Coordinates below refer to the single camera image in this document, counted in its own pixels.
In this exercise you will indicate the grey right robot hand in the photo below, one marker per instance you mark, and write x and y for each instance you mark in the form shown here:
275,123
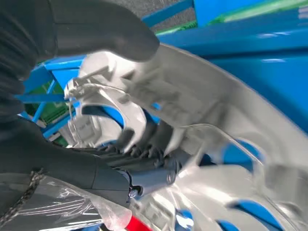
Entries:
72,165

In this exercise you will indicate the clear plastic film wrap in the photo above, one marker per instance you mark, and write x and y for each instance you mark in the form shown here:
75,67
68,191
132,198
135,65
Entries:
60,204

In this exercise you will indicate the blue metal shelf rack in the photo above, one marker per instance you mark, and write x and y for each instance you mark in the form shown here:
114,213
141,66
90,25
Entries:
264,79

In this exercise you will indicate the green plastic crate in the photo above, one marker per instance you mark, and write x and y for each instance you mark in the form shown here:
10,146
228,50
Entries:
51,111

